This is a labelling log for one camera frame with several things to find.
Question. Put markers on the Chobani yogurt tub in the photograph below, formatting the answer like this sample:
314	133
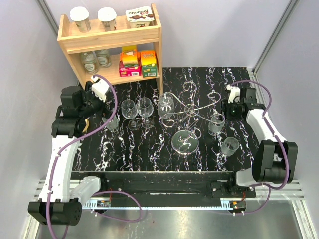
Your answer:
140	17

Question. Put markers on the clear glass bottle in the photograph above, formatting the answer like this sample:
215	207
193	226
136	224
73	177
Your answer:
89	62
103	57

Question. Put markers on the clear stemmed wine glass right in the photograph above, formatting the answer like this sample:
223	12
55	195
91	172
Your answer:
145	110

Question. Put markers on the ribbed goblet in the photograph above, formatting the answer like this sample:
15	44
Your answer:
113	125
216	123
229	146
165	106

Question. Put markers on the wooden two-tier shelf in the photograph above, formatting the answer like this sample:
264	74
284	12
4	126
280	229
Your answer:
72	42

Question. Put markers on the round yellow wooden coaster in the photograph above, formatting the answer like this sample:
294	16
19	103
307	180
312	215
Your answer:
86	125

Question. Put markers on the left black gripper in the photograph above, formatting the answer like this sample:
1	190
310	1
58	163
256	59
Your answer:
107	112

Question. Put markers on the green Scrub Daddy box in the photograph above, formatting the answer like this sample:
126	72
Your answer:
148	63

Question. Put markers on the clear stemmed wine glass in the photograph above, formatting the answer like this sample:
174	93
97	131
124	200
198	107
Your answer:
129	111
145	110

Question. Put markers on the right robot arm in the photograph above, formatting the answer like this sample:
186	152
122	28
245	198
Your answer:
275	160

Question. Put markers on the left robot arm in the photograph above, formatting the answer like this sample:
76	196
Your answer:
57	204

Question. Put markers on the left clear glass bottle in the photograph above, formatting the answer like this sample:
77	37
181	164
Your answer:
89	62

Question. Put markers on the pink sponge box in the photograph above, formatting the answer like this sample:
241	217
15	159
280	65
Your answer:
129	64

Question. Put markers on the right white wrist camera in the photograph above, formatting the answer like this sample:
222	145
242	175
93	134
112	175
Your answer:
234	94

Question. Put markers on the chrome wine glass rack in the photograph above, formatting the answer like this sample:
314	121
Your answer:
186	141

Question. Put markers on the right white lidded cup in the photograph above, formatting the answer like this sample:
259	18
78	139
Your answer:
107	16

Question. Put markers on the right clear glass bottle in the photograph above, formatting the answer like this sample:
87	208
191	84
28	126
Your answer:
103	57

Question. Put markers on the white lidded cup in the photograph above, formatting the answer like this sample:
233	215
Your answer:
80	16
107	16

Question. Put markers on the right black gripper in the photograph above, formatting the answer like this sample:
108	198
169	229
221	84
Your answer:
225	106

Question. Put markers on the clear stemmed wine glass left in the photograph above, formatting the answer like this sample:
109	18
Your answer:
129	111

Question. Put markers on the left white lidded cup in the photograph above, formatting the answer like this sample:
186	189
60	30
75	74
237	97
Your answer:
80	16

